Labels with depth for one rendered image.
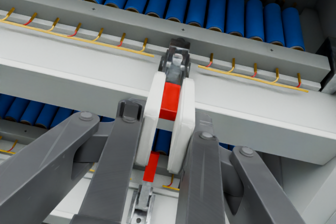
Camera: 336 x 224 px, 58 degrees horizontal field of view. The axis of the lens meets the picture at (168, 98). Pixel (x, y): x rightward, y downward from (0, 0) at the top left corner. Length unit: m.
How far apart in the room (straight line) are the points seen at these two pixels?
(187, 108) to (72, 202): 0.27
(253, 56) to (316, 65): 0.06
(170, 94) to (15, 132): 0.27
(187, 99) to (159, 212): 0.25
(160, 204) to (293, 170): 0.16
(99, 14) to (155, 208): 0.24
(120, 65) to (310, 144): 0.18
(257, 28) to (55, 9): 0.19
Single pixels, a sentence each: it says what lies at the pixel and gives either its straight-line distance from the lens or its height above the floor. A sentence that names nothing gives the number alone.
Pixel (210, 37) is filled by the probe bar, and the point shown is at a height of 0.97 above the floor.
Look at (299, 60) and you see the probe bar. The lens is 0.30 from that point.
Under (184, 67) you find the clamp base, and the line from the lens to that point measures 0.25.
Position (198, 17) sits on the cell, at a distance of 0.31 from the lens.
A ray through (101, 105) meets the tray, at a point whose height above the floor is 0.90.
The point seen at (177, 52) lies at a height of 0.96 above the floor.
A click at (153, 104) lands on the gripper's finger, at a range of 0.15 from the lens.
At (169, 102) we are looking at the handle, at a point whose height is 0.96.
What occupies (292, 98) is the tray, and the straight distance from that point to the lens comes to 0.30.
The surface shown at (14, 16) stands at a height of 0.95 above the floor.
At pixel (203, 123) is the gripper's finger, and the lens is 0.17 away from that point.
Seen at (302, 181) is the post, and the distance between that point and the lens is 0.36.
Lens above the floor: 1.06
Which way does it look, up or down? 33 degrees down
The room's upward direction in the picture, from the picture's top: 13 degrees clockwise
